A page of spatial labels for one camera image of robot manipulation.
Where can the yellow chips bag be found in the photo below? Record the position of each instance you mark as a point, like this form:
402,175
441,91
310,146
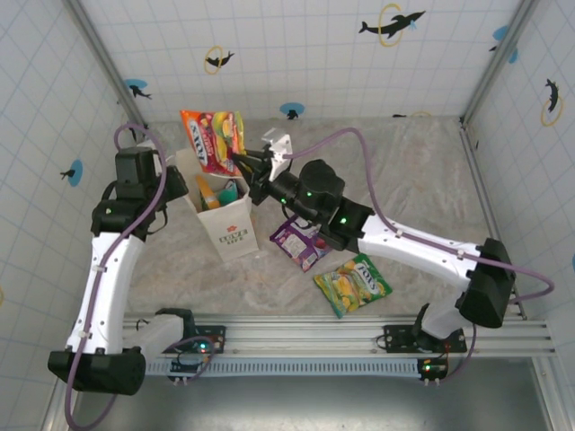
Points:
207,194

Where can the teal snack bag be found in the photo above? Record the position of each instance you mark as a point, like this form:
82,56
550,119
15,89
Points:
227,194

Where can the red Fox's candy bag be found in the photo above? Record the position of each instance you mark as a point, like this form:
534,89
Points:
211,139

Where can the white illustrated paper bag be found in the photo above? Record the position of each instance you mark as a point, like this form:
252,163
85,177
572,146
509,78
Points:
229,233

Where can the purple snack bag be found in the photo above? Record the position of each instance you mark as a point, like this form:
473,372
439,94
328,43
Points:
296,247

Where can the green Fox's candy bag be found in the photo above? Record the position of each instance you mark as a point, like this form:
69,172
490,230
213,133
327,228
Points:
352,285

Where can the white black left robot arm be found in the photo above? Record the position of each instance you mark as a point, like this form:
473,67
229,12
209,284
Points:
108,278

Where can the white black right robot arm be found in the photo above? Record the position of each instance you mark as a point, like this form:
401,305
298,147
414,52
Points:
418,247

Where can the dolphin blue circle sticker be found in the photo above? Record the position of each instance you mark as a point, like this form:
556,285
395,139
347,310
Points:
502,33
74,173
137,88
292,110

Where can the small control board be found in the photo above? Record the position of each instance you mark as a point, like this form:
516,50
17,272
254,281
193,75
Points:
188,369
433,369

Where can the aluminium corner post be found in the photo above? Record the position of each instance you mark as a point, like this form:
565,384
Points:
107,63
483,90

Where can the aluminium rail base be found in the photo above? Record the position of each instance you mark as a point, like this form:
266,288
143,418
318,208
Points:
314,332

